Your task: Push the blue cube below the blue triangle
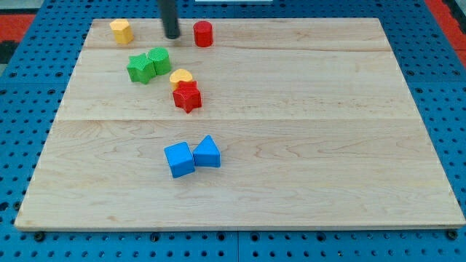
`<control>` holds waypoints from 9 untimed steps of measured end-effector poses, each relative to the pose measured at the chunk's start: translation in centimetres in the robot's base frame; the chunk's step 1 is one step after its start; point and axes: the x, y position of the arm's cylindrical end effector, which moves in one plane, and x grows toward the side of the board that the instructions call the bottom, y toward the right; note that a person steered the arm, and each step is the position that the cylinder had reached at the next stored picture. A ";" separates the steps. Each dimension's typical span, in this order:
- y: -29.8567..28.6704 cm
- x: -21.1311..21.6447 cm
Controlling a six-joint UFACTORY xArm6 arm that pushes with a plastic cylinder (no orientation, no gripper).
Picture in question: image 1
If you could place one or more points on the yellow heart block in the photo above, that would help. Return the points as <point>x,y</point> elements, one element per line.
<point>179,75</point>

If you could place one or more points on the yellow hexagon block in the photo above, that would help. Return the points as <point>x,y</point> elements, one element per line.
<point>122,31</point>

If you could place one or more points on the blue triangle block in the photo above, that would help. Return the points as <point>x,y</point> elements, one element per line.
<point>207,154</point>

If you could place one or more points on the green cylinder block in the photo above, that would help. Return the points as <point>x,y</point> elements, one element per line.
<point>161,60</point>

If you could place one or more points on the blue cube block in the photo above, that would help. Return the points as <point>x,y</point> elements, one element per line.
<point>180,159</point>

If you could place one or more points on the red cylinder block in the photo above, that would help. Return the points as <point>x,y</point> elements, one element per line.
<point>203,33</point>

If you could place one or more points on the green star block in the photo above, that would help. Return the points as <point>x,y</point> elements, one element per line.
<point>140,68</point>

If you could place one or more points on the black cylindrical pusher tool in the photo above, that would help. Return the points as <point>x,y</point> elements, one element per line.
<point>169,16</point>

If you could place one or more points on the wooden board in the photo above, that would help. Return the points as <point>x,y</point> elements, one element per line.
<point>314,120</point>

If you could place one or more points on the red star block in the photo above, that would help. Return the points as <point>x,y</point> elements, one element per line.
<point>187,96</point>

